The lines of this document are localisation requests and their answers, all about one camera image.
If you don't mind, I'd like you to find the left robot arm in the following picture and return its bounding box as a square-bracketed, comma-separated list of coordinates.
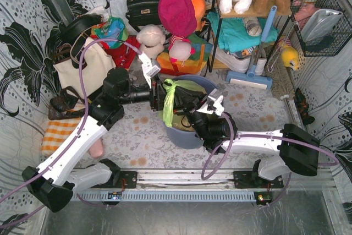
[22, 66, 166, 212]

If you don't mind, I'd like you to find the brown patterned bag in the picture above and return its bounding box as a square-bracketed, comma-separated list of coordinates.
[48, 86, 85, 121]

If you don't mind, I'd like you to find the black round hat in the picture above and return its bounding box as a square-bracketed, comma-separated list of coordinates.
[59, 14, 102, 45]

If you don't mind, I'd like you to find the silver foil pouch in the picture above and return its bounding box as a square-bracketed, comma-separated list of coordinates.
[301, 9, 343, 42]

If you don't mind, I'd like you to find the yellow plush duck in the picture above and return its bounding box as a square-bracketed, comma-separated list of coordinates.
[278, 39, 299, 70]

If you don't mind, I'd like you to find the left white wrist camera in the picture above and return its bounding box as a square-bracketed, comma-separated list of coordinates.
[138, 53, 161, 89]

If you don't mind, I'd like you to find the blue floor sweeper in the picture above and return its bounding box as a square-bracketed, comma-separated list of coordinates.
[226, 6, 277, 90]

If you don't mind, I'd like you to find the colourful printed bag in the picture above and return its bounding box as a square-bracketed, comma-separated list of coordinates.
[90, 17, 129, 50]

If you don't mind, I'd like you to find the blue round trash bin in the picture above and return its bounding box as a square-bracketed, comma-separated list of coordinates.
[164, 74, 230, 151]

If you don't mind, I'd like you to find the black wire basket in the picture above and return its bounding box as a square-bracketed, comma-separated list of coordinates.
[290, 0, 351, 57]

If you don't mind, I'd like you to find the cream plush lamb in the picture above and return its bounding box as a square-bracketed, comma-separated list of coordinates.
[136, 24, 166, 59]

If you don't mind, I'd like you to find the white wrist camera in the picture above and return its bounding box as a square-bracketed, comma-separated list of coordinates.
[196, 89, 224, 117]
[138, 53, 161, 89]

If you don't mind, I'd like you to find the orange plush toy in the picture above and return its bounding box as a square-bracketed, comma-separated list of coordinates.
[191, 0, 206, 31]

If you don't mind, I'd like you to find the black orange toy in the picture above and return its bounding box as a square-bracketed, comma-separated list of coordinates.
[294, 88, 315, 125]

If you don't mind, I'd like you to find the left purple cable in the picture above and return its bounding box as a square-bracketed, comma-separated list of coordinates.
[0, 38, 144, 229]

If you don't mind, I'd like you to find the rainbow striped cloth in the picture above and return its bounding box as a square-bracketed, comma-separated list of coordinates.
[157, 33, 213, 76]

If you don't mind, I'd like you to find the magenta cloth bag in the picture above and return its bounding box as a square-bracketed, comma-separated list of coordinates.
[158, 0, 197, 37]

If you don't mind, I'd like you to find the cream canvas tote bag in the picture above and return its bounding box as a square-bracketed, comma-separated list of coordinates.
[52, 36, 117, 100]

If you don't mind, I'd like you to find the teal folded cloth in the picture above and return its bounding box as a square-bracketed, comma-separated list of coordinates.
[207, 12, 278, 53]

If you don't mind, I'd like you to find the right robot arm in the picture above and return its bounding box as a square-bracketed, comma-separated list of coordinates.
[173, 80, 319, 189]

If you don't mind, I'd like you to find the white sneaker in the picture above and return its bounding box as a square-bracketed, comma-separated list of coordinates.
[215, 50, 267, 75]

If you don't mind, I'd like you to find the black leather handbag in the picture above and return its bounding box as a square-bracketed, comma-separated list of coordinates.
[125, 0, 162, 32]

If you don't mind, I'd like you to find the grey patterned ball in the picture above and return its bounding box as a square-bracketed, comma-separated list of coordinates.
[243, 17, 262, 37]

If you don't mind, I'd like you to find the pink faced plush doll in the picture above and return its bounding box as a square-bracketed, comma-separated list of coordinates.
[168, 35, 195, 63]

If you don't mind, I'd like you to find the green trash bag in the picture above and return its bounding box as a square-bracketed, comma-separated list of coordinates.
[162, 79, 206, 128]

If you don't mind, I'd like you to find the red cloth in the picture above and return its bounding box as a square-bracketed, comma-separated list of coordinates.
[100, 42, 137, 69]

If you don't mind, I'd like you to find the orange white checked towel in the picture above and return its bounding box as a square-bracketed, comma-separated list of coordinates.
[41, 118, 81, 156]

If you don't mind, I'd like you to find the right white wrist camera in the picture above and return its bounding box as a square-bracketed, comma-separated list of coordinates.
[196, 89, 224, 117]

